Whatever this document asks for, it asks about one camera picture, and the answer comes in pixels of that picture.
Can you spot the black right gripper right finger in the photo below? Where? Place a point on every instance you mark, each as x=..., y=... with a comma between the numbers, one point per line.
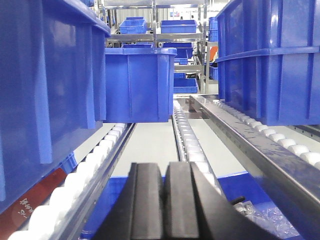
x=194, y=210

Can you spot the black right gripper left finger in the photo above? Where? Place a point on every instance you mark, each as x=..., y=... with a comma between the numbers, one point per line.
x=138, y=212

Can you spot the large blue plastic bin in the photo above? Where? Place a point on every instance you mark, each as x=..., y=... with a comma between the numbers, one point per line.
x=51, y=77

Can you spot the blue bin below rack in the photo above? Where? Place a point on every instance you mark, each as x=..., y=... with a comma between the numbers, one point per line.
x=234, y=185

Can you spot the blue floor bin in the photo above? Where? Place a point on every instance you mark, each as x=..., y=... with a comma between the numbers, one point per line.
x=185, y=86

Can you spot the blue bin on rollers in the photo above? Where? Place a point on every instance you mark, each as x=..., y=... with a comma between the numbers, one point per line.
x=139, y=84

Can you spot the blue shelf bin right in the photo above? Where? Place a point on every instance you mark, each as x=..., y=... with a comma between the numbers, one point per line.
x=178, y=26

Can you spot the blue shelf bin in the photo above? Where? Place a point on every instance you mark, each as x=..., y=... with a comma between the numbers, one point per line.
x=178, y=26
x=133, y=25

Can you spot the blue shelf bin left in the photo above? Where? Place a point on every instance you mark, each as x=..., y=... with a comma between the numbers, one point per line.
x=133, y=25

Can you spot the clear plastic bag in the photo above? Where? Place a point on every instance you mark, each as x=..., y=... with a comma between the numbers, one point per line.
x=268, y=217

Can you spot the red printed package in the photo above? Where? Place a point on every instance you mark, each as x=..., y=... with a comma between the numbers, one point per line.
x=12, y=218

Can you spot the stacked blue bins right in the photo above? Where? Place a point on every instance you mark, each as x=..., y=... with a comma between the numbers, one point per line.
x=269, y=60

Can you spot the middle white roller rail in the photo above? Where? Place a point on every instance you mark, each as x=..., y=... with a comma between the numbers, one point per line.
x=189, y=148

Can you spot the white roller rail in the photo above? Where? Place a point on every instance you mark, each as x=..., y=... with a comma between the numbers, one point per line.
x=289, y=181
x=189, y=148
x=71, y=204

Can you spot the left white roller rail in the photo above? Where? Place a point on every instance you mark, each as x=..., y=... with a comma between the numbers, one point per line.
x=71, y=204

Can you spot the right white roller rail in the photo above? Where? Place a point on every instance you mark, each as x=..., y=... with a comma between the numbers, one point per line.
x=289, y=181

